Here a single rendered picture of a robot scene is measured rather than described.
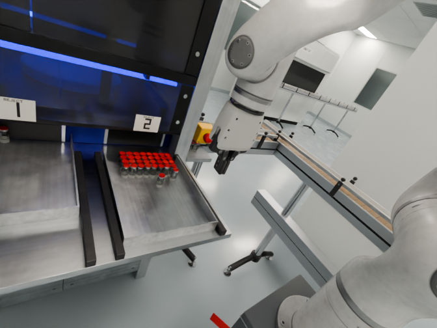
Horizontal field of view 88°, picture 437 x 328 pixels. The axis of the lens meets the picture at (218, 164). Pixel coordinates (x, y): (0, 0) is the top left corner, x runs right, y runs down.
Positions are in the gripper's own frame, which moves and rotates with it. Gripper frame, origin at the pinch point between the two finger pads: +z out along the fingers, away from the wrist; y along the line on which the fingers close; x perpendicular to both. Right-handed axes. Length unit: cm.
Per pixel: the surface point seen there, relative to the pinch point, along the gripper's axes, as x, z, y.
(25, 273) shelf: 3.2, 22.3, 37.2
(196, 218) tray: -2.3, 22.1, -1.7
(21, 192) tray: -18.7, 22.1, 39.1
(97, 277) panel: -35, 98, 14
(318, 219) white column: -19, 70, -144
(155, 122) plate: -34.7, 7.2, 4.5
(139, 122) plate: -34.7, 7.9, 9.8
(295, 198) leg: -19, 39, -86
